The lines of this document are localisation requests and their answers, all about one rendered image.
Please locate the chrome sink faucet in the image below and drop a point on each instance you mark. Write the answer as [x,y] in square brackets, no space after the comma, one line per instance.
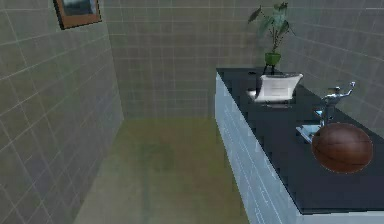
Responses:
[330,100]

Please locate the brown framed wall picture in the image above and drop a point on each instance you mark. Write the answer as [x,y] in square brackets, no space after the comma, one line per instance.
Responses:
[78,13]

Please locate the brown basketball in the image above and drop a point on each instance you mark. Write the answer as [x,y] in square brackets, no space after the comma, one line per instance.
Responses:
[342,148]

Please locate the white counter with black top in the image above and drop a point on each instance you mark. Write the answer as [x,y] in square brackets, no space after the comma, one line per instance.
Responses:
[283,160]

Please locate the green potted house plant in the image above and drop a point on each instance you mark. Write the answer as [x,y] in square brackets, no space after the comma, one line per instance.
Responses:
[274,33]

